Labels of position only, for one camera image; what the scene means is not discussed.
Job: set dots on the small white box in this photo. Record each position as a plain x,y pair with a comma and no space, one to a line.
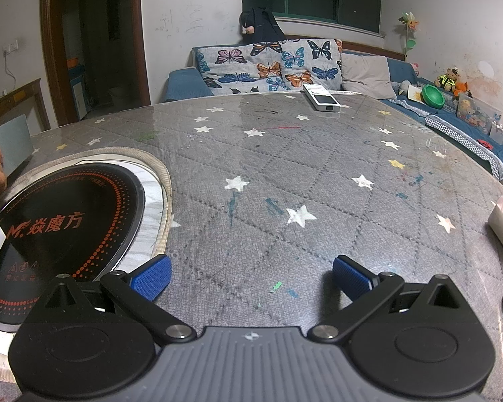
499,135

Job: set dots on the orange plush toy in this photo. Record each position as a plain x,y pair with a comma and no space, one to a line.
462,88

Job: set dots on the blue sofa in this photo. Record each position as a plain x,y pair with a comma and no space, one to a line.
184,83

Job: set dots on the white remote control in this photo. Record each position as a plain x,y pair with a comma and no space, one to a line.
322,98

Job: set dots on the artificial flower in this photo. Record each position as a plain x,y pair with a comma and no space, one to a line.
408,29

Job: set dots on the butterfly print blanket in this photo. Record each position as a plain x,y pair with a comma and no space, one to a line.
268,67

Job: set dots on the wooden side table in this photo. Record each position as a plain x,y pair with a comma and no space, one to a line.
16,100

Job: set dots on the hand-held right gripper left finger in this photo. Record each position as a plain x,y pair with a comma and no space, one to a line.
151,279

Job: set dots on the wooden door frame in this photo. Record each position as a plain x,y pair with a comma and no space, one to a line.
50,42

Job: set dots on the clear plastic toy box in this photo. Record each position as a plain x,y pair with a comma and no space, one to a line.
478,111

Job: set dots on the grey pillow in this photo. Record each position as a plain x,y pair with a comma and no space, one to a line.
366,77

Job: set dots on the teddy bear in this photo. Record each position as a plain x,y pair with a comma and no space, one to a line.
447,79

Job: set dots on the grey star-patterned desktop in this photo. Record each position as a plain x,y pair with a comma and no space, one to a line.
318,167

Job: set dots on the green bowl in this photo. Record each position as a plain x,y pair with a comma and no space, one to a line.
433,97

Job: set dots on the dark bag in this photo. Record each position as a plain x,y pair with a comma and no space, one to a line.
262,27

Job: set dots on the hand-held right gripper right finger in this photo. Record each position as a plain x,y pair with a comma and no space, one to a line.
353,280

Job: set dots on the grey box lid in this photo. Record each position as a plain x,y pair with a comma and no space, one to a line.
14,142

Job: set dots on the pink plush toy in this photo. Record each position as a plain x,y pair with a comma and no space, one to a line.
415,69

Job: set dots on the wall power outlet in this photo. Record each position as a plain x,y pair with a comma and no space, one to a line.
10,48

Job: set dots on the black round induction cooker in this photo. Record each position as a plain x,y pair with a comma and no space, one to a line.
67,226

